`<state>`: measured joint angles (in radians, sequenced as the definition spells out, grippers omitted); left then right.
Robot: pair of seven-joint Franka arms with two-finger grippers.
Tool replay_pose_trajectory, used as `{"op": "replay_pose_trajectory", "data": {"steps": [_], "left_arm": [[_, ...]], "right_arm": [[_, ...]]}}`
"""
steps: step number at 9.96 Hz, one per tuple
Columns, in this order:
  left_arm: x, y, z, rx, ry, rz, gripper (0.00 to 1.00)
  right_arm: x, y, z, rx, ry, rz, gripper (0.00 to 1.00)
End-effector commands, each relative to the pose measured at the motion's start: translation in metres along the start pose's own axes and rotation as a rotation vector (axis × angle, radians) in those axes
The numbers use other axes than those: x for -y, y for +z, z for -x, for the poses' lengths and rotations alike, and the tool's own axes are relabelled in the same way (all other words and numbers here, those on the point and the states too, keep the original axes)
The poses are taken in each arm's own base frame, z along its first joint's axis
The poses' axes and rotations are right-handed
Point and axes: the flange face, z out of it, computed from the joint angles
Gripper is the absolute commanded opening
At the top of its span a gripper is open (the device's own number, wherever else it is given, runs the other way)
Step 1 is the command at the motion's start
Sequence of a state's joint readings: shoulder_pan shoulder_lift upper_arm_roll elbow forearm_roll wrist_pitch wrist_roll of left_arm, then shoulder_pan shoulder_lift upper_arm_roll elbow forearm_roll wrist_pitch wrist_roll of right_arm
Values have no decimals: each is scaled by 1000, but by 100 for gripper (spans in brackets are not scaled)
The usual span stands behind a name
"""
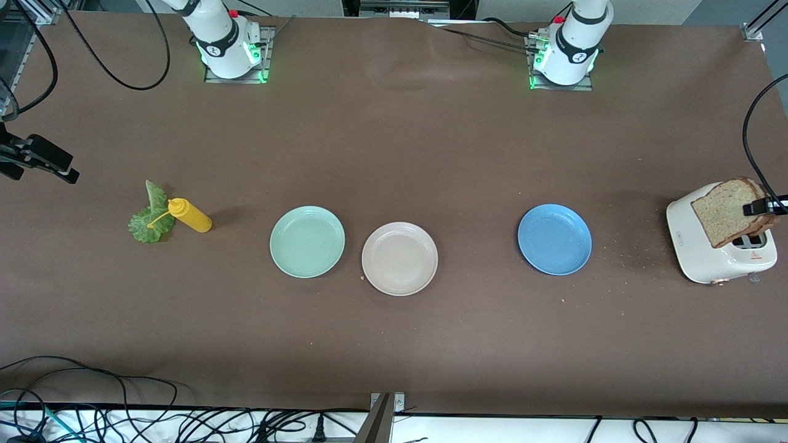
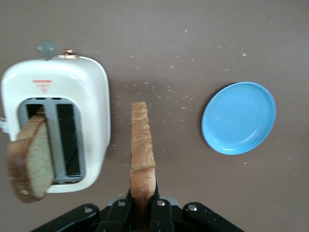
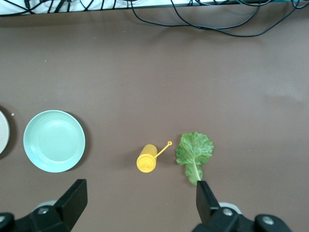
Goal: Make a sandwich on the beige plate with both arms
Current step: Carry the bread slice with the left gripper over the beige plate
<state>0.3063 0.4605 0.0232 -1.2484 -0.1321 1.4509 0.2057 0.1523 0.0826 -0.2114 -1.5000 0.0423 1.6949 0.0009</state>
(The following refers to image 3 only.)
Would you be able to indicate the yellow squeeze bottle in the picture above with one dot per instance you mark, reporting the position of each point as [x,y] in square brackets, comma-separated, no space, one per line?
[146,162]

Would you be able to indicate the green lettuce leaf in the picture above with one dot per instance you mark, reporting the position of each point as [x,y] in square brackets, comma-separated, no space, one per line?
[194,152]

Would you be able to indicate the beige plate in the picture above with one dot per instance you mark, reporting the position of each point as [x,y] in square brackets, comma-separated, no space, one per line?
[3,133]

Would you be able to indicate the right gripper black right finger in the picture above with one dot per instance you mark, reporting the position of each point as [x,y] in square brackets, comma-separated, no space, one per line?
[207,207]

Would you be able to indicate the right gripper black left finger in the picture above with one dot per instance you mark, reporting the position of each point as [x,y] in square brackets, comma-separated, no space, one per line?
[70,205]

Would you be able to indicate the mint green plate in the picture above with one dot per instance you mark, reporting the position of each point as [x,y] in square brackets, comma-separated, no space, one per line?
[54,141]

